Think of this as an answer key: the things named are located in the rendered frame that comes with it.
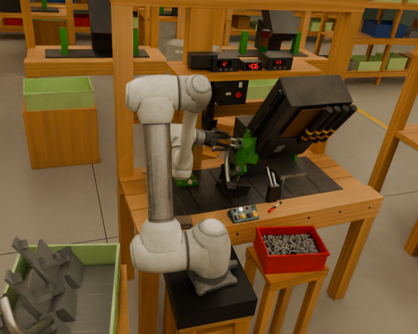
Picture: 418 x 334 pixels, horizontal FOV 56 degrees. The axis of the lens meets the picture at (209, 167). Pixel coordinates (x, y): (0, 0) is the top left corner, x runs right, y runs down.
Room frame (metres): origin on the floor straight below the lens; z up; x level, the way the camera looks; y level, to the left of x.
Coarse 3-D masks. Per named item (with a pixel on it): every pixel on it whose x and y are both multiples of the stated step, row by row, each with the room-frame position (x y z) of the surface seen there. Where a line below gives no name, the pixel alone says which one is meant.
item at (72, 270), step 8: (16, 240) 1.10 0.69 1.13; (24, 240) 1.12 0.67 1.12; (40, 240) 1.22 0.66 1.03; (16, 248) 1.08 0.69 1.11; (24, 248) 1.09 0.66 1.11; (40, 248) 1.19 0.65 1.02; (48, 248) 1.23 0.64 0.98; (24, 256) 1.08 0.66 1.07; (32, 256) 1.11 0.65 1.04; (40, 256) 1.15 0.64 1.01; (48, 256) 1.19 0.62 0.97; (32, 264) 1.09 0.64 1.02; (64, 264) 1.21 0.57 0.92; (72, 264) 1.21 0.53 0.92; (80, 264) 1.25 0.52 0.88; (40, 272) 1.09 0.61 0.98; (48, 272) 1.12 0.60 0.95; (56, 272) 1.16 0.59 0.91; (64, 272) 1.16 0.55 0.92; (72, 272) 1.17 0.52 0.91; (80, 272) 1.22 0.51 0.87; (48, 280) 1.09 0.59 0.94; (72, 280) 1.14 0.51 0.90; (80, 280) 1.18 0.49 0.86
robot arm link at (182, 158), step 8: (184, 112) 1.56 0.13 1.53; (184, 120) 1.58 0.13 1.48; (192, 120) 1.57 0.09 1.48; (184, 128) 1.59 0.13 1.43; (192, 128) 1.59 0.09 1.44; (184, 136) 1.60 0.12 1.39; (192, 136) 1.61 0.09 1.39; (184, 144) 1.60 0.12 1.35; (176, 152) 1.70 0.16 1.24; (184, 152) 1.61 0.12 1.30; (176, 160) 1.67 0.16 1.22; (184, 160) 1.63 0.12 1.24; (192, 160) 1.70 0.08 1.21; (176, 168) 1.67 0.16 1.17; (184, 168) 1.66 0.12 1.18; (176, 176) 1.66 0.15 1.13; (184, 176) 1.66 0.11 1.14
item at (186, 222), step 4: (176, 216) 1.60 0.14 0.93; (180, 216) 1.60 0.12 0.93; (184, 216) 1.61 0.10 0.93; (188, 216) 1.61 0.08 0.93; (180, 220) 1.57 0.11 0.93; (184, 220) 1.58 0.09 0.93; (188, 220) 1.58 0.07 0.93; (180, 224) 1.54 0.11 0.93; (184, 224) 1.55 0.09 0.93; (188, 224) 1.55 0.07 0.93; (184, 228) 1.54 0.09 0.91; (188, 228) 1.54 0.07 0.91
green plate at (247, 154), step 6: (246, 132) 1.99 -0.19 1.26; (246, 138) 1.97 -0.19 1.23; (252, 138) 1.92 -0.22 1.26; (246, 144) 1.94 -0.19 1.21; (252, 144) 1.90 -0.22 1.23; (240, 150) 1.96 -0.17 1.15; (246, 150) 1.92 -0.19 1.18; (252, 150) 1.91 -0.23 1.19; (240, 156) 1.94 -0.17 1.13; (246, 156) 1.90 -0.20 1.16; (252, 156) 1.91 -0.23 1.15; (234, 162) 1.96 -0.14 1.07; (240, 162) 1.92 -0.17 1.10; (246, 162) 1.89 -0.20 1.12; (252, 162) 1.92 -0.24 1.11
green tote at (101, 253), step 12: (84, 252) 1.29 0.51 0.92; (96, 252) 1.30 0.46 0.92; (108, 252) 1.31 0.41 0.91; (24, 264) 1.21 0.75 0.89; (84, 264) 1.29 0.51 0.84; (96, 264) 1.30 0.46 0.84; (24, 276) 1.19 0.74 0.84; (12, 288) 1.05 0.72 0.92; (12, 300) 1.03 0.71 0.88; (0, 312) 0.92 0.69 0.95
